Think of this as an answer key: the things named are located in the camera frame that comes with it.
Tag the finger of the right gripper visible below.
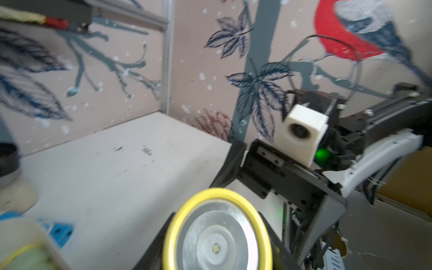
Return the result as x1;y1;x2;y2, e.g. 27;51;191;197
209;140;247;189

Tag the blue flashlight back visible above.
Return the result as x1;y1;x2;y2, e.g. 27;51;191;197
1;211;74;248

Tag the cream plastic storage tray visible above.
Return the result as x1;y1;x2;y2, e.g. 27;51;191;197
1;212;71;270

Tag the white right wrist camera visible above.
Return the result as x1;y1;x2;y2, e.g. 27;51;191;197
273;104;329;168

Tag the large spice jar black lid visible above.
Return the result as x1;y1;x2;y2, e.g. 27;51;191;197
0;114;39;215

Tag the green flashlight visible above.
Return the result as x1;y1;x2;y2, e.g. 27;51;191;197
162;188;273;270

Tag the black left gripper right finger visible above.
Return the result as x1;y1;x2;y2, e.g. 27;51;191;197
258;212;301;270

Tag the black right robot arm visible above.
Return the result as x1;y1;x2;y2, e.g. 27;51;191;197
211;83;432;270

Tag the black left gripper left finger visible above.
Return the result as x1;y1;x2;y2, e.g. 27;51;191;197
133;212;175;270

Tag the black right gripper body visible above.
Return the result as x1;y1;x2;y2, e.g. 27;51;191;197
238;139;347;265

